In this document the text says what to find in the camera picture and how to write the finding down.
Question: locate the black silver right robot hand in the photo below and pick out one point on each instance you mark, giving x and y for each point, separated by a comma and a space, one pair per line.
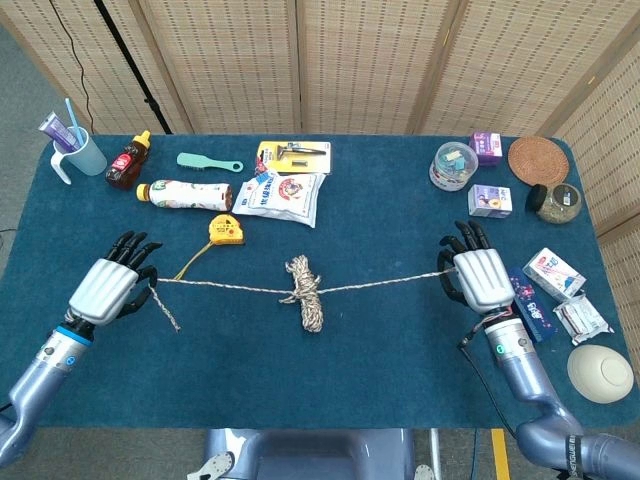
485, 280

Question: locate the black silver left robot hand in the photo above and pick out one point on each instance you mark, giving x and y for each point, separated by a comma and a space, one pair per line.
102, 292

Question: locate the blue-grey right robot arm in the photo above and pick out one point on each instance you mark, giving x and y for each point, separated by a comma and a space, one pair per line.
520, 370

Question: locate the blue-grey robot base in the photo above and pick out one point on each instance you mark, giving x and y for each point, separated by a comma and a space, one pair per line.
310, 455

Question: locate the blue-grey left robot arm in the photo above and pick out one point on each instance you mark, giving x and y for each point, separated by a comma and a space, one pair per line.
45, 370

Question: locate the long dark blue box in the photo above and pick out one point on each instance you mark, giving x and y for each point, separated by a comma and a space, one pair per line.
535, 310

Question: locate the white milk carton red print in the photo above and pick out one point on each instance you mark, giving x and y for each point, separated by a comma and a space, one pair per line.
552, 272

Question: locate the small purple white carton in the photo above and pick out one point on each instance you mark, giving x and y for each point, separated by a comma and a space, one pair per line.
490, 200
487, 150

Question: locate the white snack packet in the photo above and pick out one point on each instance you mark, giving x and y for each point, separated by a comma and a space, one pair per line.
580, 317

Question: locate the glass jar black lid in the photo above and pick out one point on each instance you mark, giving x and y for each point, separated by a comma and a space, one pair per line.
557, 205

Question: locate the clear tub of binder clips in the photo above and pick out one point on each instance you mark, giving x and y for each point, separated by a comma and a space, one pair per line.
452, 167

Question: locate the brown honey bottle yellow cap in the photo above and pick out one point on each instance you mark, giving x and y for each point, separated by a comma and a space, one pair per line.
125, 167

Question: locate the white label drink bottle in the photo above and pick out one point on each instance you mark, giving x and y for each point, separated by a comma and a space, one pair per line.
185, 195

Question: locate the round woven brown coaster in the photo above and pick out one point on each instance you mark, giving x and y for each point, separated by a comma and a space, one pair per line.
538, 161

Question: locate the yellow tape measure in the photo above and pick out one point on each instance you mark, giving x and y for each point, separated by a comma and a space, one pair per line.
227, 230

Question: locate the beige upturned bowl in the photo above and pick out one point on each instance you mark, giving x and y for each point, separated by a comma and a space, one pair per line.
600, 375

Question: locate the mint green brush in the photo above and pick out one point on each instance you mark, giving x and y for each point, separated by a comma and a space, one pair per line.
195, 161

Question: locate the blue felt table cover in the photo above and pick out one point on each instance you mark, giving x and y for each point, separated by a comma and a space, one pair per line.
250, 370

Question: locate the purple toothpaste tube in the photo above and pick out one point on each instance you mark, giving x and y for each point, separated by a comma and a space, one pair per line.
55, 129

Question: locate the light blue toothbrush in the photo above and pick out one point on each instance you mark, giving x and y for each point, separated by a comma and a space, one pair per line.
71, 116

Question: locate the white table leg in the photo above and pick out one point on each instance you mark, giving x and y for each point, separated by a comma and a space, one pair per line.
435, 455

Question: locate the white powder bag blue print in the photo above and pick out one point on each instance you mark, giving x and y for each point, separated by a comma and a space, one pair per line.
280, 197

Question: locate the razor in yellow blister pack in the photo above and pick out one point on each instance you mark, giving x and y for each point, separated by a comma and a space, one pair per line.
300, 155

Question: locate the black tripod pole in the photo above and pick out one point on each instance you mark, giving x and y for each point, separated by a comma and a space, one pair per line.
131, 65

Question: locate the bamboo folding screen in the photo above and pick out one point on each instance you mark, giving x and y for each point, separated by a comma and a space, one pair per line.
350, 65

